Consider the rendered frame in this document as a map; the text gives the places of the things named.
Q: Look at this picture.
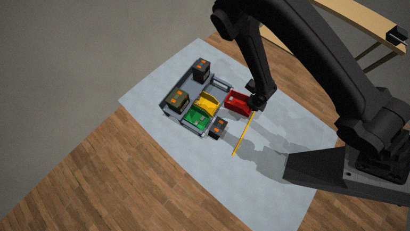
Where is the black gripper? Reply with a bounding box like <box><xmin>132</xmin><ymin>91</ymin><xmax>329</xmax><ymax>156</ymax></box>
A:
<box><xmin>247</xmin><ymin>94</ymin><xmax>267</xmax><ymax>112</ymax></box>

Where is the dark grey shelf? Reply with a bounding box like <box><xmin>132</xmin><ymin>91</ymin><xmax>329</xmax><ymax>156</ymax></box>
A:
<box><xmin>158</xmin><ymin>59</ymin><xmax>234</xmax><ymax>138</ymax></box>

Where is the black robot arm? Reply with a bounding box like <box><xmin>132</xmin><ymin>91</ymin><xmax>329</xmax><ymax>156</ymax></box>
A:
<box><xmin>210</xmin><ymin>0</ymin><xmax>410</xmax><ymax>185</ymax></box>

